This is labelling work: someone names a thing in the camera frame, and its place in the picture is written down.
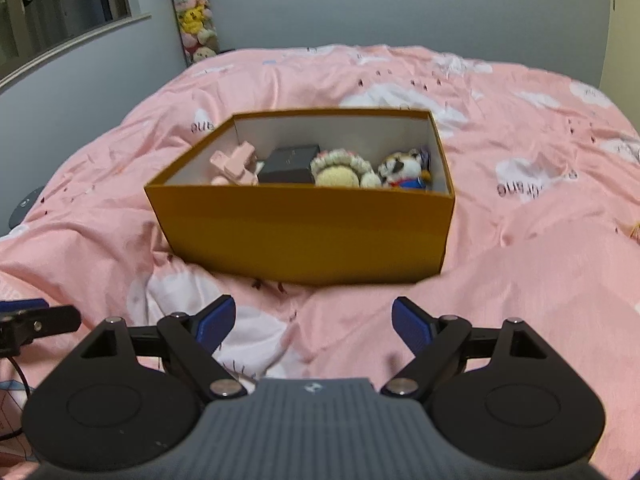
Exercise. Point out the grey small box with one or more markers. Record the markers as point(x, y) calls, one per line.
point(289, 165)

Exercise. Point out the pink patterned duvet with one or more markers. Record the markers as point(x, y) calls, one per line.
point(546, 171)

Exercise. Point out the pink phone holder stick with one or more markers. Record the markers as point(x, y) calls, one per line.
point(236, 168)

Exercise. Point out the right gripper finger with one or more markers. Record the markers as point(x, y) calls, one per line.
point(21, 327)
point(10, 306)

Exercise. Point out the yellow red carton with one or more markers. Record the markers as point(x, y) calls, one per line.
point(635, 233)

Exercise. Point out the red panda plush toy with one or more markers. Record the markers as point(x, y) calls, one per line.
point(409, 170)

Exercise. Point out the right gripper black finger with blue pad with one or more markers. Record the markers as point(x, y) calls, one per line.
point(186, 343)
point(441, 349)

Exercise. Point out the hanging plush toy organizer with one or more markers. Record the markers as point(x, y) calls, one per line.
point(198, 35)

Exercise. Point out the round dark stool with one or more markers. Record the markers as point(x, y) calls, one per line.
point(23, 207)

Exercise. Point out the crocheted cream pink doll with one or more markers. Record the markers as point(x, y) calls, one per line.
point(343, 169)

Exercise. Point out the window with grey frame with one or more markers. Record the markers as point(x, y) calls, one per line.
point(35, 32)

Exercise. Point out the orange cardboard box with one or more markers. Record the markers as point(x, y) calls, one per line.
point(300, 233)

